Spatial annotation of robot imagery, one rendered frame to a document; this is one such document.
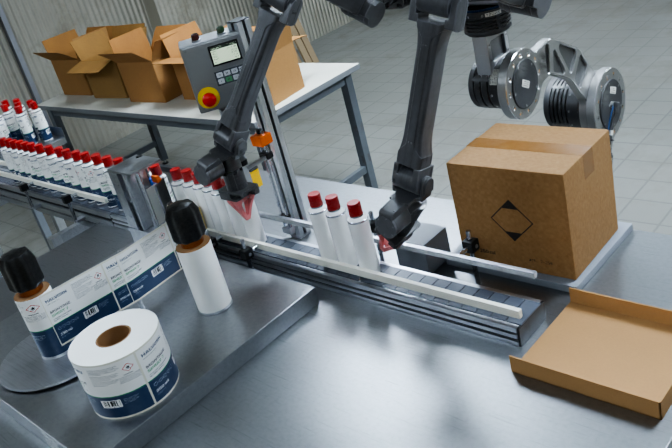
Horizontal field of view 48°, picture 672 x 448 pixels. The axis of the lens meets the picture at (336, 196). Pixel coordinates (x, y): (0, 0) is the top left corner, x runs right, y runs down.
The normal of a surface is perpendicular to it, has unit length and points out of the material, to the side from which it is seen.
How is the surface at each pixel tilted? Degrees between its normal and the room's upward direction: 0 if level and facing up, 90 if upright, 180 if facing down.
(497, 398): 0
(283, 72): 91
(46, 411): 0
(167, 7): 90
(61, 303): 90
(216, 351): 0
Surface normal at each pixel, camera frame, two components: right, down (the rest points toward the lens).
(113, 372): 0.14, 0.39
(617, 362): -0.24, -0.88
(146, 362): 0.72, 0.13
